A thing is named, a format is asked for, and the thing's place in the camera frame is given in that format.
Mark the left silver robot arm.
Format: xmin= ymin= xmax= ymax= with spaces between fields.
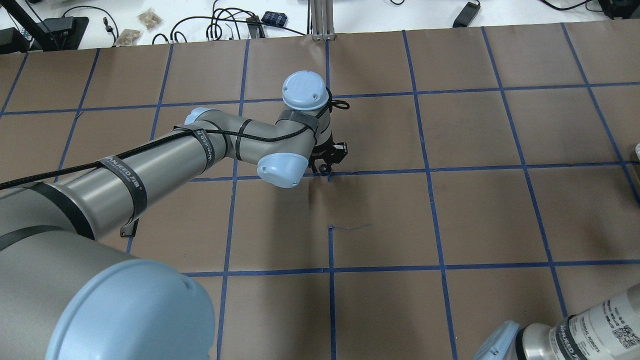
xmin=1 ymin=70 xmax=350 ymax=360

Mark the small bag of parts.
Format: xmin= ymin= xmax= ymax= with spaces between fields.
xmin=135 ymin=7 xmax=163 ymax=30
xmin=114 ymin=28 xmax=142 ymax=47

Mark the aluminium frame post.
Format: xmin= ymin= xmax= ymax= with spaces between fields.
xmin=307 ymin=0 xmax=336 ymax=41

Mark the brown paper table mat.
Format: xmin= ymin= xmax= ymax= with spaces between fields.
xmin=1 ymin=20 xmax=639 ymax=360

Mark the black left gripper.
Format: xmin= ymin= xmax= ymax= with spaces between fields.
xmin=307 ymin=135 xmax=349 ymax=183

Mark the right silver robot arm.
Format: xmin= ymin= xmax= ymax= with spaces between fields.
xmin=473 ymin=284 xmax=640 ymax=360

